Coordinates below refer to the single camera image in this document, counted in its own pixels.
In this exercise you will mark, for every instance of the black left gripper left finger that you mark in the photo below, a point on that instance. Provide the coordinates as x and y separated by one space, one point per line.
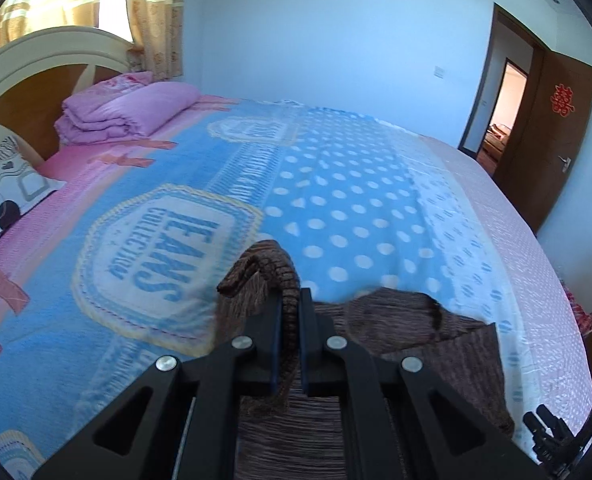
178 419

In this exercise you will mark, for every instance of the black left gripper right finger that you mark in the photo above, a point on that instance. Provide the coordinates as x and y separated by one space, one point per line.
399 419

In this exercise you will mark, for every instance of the pink dotted bed sheet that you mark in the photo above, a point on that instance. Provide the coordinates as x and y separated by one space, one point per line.
559 362

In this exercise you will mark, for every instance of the blue patterned bed blanket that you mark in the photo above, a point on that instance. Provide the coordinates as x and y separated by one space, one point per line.
120 264

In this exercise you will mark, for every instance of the grey patterned pillow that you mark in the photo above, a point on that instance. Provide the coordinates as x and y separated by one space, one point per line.
21 186

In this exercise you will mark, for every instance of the brown wooden door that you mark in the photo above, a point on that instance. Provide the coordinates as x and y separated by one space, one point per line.
529 172

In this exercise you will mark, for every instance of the folded pink quilt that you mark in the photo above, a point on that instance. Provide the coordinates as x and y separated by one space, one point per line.
129 106

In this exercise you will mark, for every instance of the red paper door decoration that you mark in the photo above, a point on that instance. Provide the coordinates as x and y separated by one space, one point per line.
562 100

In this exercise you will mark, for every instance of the cream wooden headboard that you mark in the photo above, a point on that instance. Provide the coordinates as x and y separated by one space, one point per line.
40 70

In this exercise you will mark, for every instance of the yellow patterned curtain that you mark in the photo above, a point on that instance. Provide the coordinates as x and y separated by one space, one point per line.
153 26

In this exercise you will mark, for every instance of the silver door handle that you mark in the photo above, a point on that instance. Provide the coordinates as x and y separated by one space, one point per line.
566 162

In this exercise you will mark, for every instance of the white wall switch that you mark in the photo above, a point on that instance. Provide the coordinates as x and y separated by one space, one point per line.
439 72

